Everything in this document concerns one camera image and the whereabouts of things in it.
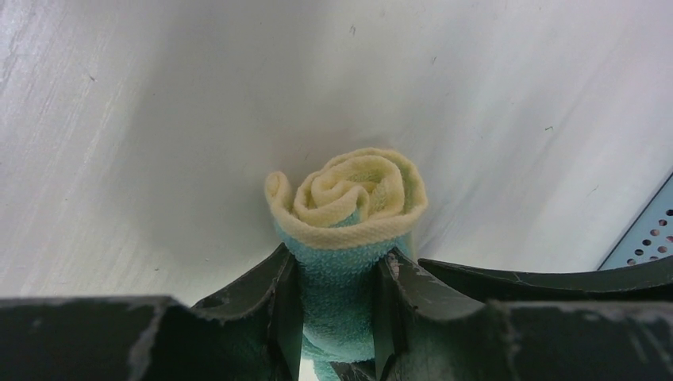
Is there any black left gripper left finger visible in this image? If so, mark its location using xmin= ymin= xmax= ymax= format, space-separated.
xmin=1 ymin=245 xmax=303 ymax=380

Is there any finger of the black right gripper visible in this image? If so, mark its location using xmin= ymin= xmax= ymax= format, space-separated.
xmin=418 ymin=257 xmax=672 ymax=302
xmin=330 ymin=360 xmax=376 ymax=381

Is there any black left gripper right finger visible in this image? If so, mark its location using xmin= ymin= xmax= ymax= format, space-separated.
xmin=373 ymin=250 xmax=672 ymax=380

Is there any yellow green teal towel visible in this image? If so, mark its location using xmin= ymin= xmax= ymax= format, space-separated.
xmin=264 ymin=148 xmax=429 ymax=380

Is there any blue perforated basket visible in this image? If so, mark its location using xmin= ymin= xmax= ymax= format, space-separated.
xmin=598 ymin=175 xmax=672 ymax=271

